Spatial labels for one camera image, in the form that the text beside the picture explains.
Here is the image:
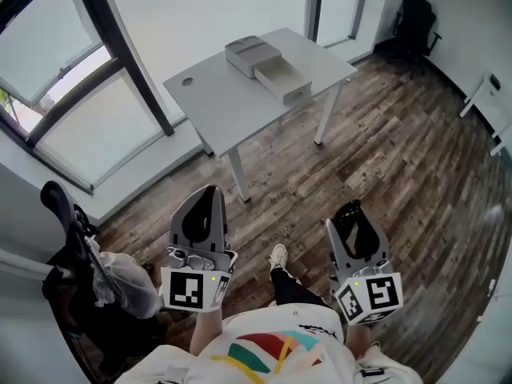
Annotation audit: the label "black remote control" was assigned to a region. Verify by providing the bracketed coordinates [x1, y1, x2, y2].
[333, 199, 363, 236]

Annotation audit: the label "small white desk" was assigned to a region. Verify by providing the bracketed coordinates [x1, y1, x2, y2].
[459, 71, 512, 158]

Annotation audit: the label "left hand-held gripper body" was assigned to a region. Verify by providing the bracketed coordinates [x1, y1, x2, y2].
[158, 244, 239, 314]

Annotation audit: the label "grey drawer box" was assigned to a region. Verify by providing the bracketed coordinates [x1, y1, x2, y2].
[224, 34, 314, 106]

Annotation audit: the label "person's right forearm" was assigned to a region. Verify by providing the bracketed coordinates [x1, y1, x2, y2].
[343, 322, 373, 362]

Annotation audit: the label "white shirt with colourful print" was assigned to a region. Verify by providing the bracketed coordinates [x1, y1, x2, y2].
[114, 302, 426, 384]

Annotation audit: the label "plastic-wrapped black mesh office chair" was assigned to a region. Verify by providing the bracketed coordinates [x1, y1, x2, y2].
[39, 180, 171, 378]

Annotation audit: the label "black trousers with white stripe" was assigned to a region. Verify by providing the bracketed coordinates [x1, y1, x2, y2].
[270, 266, 335, 310]

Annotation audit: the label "person's left forearm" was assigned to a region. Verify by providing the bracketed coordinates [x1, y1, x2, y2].
[189, 308, 224, 356]

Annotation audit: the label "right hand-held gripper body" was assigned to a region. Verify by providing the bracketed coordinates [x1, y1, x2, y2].
[330, 259, 404, 326]

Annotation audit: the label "white metal-legged table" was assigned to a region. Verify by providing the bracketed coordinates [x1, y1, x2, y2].
[162, 27, 358, 204]

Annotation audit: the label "white sneaker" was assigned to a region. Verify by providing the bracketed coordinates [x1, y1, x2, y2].
[268, 243, 290, 282]

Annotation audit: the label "narrow black-framed window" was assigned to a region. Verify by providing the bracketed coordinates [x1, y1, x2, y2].
[306, 0, 371, 49]

